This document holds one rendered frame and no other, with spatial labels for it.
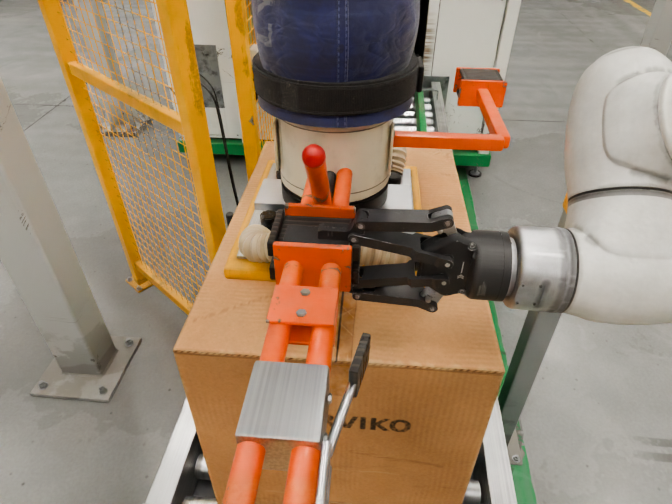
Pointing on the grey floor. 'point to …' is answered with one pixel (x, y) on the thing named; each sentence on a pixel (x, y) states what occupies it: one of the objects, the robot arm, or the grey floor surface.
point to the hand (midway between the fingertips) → (316, 253)
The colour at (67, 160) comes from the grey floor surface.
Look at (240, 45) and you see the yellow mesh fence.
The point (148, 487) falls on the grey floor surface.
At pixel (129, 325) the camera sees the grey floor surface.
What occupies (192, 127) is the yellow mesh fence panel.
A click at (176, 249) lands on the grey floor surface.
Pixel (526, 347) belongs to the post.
